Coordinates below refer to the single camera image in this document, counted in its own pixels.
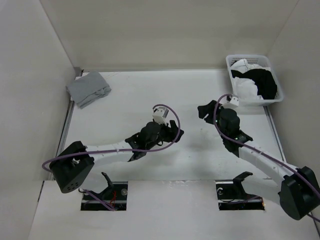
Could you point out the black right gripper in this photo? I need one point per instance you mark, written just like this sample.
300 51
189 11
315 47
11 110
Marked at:
204 110

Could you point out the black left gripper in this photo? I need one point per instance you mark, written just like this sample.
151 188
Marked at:
173 129

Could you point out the white tank top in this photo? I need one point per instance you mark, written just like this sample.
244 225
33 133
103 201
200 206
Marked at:
246 89

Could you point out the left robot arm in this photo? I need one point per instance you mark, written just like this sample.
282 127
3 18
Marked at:
73 166

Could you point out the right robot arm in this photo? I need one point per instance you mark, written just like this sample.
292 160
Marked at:
295 189

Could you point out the black tank top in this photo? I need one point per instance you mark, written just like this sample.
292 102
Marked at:
264 80

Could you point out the folded grey tank top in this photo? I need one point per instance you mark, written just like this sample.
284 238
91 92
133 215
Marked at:
87 89

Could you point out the white garment in basket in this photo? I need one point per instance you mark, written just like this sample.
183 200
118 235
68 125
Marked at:
243 66

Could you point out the white plastic basket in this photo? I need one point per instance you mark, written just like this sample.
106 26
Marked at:
262 61

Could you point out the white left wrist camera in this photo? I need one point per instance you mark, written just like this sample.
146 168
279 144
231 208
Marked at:
159 115

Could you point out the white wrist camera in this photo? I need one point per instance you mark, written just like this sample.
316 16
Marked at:
159 115
232 102

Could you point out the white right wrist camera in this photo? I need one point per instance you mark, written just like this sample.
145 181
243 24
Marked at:
232 102

